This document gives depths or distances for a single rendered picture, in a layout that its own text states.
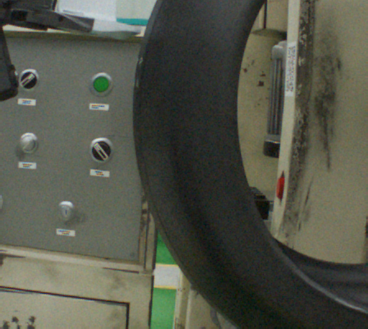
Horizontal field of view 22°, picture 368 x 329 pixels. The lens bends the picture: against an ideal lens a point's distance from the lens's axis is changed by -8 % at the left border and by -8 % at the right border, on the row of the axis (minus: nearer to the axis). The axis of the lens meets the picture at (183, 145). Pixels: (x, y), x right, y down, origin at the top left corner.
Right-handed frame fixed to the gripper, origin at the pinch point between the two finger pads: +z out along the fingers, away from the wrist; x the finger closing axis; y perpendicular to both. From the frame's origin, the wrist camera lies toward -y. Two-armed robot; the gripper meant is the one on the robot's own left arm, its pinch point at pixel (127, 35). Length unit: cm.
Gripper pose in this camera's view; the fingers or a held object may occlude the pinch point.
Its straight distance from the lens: 101.4
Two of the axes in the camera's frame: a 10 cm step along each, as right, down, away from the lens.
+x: -0.5, -0.6, 10.0
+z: 9.8, 2.1, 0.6
